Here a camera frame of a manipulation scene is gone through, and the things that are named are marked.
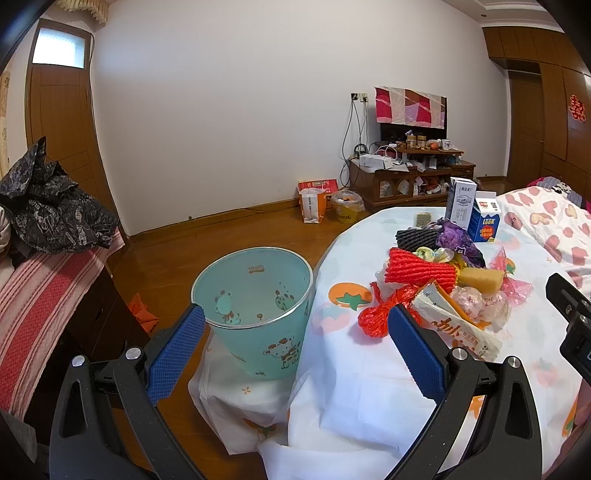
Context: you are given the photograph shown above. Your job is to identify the red striped cloth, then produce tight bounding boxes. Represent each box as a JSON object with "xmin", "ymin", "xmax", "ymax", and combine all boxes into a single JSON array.
[{"xmin": 0, "ymin": 232, "xmax": 124, "ymax": 420}]

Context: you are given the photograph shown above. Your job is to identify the red plastic bag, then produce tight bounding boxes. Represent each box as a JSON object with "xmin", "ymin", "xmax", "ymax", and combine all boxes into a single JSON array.
[{"xmin": 358, "ymin": 282, "xmax": 422, "ymax": 338}]

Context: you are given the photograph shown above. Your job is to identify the white orange-print tablecloth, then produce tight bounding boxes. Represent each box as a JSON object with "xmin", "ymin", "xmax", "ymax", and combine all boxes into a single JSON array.
[{"xmin": 187, "ymin": 205, "xmax": 591, "ymax": 480}]

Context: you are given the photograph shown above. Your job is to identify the brown wooden wardrobe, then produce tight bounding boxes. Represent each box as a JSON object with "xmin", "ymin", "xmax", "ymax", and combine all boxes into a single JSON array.
[{"xmin": 483, "ymin": 26, "xmax": 590, "ymax": 198}]

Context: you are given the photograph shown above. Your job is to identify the teal cartoon trash bin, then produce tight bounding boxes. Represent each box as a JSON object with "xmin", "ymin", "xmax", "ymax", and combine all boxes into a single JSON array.
[{"xmin": 190, "ymin": 247, "xmax": 315, "ymax": 380}]

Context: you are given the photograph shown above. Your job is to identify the television with patchwork cover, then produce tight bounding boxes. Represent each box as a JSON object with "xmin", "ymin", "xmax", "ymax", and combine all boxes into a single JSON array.
[{"xmin": 375, "ymin": 86, "xmax": 448, "ymax": 141}]

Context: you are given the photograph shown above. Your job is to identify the clear plastic wrap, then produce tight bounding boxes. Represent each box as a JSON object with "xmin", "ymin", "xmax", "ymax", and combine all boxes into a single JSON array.
[{"xmin": 451, "ymin": 287, "xmax": 511, "ymax": 333}]

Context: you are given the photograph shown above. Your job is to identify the black foam net sleeve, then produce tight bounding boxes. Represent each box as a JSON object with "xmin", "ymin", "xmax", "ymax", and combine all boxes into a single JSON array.
[{"xmin": 396, "ymin": 228, "xmax": 440, "ymax": 252}]

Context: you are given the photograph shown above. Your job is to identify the red double happiness decal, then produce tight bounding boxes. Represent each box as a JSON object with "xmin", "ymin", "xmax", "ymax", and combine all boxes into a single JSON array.
[{"xmin": 568, "ymin": 94, "xmax": 586, "ymax": 123}]

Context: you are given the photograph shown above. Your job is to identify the wooden tv cabinet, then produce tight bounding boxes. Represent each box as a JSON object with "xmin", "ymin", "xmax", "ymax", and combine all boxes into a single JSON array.
[{"xmin": 349, "ymin": 146, "xmax": 475, "ymax": 211}]

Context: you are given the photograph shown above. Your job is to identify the red foam net sleeve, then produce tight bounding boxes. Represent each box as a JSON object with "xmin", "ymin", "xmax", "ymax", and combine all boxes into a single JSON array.
[{"xmin": 385, "ymin": 247, "xmax": 458, "ymax": 293}]

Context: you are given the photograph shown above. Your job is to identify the white orange snack wrapper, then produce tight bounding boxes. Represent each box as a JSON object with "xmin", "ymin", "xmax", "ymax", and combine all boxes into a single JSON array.
[{"xmin": 411, "ymin": 282, "xmax": 502, "ymax": 361}]

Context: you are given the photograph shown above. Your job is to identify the hanging cables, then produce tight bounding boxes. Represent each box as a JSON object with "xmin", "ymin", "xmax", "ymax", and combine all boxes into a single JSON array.
[{"xmin": 338, "ymin": 98, "xmax": 371, "ymax": 190}]

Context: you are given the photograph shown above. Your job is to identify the pink plastic wrapper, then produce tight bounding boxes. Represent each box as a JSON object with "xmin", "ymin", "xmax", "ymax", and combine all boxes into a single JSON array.
[{"xmin": 488, "ymin": 247, "xmax": 534, "ymax": 307}]

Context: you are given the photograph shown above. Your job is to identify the white wall power socket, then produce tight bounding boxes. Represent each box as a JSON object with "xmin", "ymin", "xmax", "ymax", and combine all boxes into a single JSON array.
[{"xmin": 351, "ymin": 93, "xmax": 369, "ymax": 103}]

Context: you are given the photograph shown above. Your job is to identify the green seaweed snack packet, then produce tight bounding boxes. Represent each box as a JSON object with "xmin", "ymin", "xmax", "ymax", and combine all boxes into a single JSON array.
[{"xmin": 414, "ymin": 212, "xmax": 432, "ymax": 228}]

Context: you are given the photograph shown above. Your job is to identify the black plastic bag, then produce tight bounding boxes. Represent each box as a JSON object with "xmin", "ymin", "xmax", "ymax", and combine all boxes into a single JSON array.
[{"xmin": 1, "ymin": 137, "xmax": 119, "ymax": 254}]

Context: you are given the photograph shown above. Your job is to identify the red white paper bag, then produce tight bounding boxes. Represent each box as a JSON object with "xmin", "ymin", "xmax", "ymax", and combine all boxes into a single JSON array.
[{"xmin": 297, "ymin": 179, "xmax": 339, "ymax": 224}]

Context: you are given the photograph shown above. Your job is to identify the brown wooden door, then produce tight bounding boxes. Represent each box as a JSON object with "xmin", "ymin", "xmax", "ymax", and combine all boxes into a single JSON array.
[{"xmin": 25, "ymin": 19, "xmax": 116, "ymax": 212}]

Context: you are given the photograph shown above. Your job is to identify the purple plastic wrapper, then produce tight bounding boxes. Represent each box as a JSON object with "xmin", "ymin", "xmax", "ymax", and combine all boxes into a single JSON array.
[{"xmin": 436, "ymin": 218, "xmax": 486, "ymax": 268}]

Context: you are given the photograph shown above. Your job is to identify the pink heart pattern quilt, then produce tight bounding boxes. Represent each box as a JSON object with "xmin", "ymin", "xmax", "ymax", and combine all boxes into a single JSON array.
[{"xmin": 497, "ymin": 177, "xmax": 591, "ymax": 297}]

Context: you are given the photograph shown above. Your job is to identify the blue white milk carton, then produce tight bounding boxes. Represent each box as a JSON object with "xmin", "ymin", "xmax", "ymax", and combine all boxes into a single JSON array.
[{"xmin": 468, "ymin": 191, "xmax": 501, "ymax": 243}]

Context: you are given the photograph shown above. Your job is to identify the white tall milk carton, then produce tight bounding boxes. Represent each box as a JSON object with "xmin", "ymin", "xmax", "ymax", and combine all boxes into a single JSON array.
[{"xmin": 445, "ymin": 177, "xmax": 477, "ymax": 230}]

